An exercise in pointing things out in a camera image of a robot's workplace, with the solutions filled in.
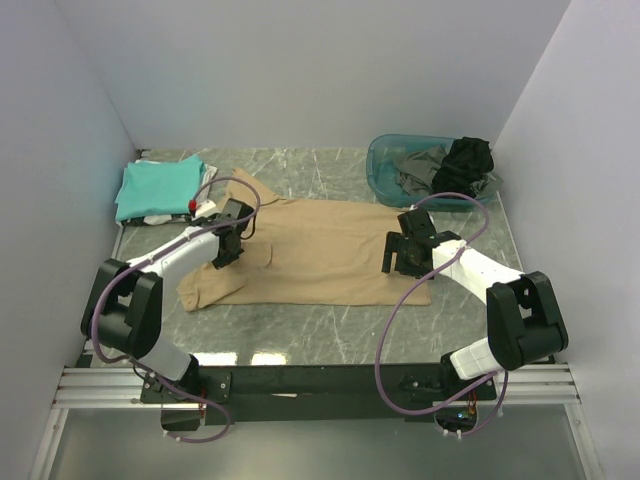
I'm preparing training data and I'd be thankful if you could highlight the tan t shirt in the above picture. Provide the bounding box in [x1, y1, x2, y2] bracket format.
[177, 169, 415, 312]

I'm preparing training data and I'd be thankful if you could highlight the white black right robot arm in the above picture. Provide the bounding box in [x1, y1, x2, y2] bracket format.
[382, 209, 569, 399]

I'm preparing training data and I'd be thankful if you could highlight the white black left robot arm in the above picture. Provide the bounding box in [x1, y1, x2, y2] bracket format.
[80, 200, 256, 402]

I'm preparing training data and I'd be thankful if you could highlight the grey t shirt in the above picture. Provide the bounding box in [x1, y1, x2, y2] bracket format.
[393, 145, 447, 197]

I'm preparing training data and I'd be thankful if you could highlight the black t shirt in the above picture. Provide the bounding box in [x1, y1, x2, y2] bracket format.
[431, 137, 494, 198]

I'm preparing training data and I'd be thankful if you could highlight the folded teal t shirt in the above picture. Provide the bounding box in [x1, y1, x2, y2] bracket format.
[113, 153, 207, 224]

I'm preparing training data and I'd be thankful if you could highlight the black base crossbar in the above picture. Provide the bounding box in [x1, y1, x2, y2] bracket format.
[139, 362, 501, 433]

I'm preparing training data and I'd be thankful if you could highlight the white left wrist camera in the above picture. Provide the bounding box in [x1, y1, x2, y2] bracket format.
[188, 199, 219, 219]

